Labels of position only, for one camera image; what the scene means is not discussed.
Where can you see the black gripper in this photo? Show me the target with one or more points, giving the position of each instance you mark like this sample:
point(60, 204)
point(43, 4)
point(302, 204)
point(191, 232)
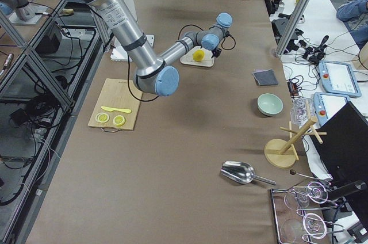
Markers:
point(207, 53)

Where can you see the yellow lemon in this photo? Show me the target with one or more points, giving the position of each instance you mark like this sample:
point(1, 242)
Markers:
point(198, 55)

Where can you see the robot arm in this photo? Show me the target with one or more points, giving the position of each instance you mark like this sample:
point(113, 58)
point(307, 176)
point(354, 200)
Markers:
point(154, 73)

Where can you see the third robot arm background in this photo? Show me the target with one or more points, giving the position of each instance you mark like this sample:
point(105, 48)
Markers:
point(19, 12)

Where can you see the white rabbit tray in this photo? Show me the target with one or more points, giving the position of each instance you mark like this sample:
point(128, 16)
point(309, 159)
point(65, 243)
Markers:
point(208, 60)

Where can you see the grey folded cloth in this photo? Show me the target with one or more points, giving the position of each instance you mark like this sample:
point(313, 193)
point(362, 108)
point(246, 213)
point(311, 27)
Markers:
point(265, 77)

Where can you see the mint green bowl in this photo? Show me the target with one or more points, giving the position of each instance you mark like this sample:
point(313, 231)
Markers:
point(269, 104)

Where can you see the bamboo cutting board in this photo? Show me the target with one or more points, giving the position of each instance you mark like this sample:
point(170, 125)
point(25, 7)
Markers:
point(117, 93)

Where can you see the lemon slice near knife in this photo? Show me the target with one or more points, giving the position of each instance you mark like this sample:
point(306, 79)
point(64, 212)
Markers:
point(119, 120)

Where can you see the wooden mug tree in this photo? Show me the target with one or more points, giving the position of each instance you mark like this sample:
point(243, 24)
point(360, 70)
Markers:
point(282, 153)

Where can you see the yellow plastic knife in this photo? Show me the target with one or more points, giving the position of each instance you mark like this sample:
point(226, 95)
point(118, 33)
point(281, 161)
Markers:
point(112, 109)

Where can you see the lower teach pendant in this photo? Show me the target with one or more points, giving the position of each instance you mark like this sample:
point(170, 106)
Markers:
point(327, 105)

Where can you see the teach pendant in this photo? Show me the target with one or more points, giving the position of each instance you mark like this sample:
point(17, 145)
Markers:
point(327, 105)
point(339, 78)

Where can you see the metal scoop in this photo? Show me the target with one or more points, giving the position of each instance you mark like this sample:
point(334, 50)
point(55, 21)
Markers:
point(242, 172)

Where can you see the upper teach pendant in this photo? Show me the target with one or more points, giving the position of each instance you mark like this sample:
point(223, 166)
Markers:
point(339, 78)

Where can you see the black monitor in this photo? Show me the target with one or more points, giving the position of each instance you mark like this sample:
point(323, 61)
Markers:
point(344, 148)

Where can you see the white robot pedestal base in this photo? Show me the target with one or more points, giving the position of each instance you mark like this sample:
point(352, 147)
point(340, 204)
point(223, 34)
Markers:
point(127, 31)

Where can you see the aluminium frame post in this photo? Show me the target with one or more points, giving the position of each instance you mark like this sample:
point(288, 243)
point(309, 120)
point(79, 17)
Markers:
point(290, 28)

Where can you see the lemon slice by handle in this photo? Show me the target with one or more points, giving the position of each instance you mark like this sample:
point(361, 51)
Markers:
point(102, 117)

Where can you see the wire glass rack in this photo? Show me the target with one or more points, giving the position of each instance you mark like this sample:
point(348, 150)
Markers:
point(309, 213)

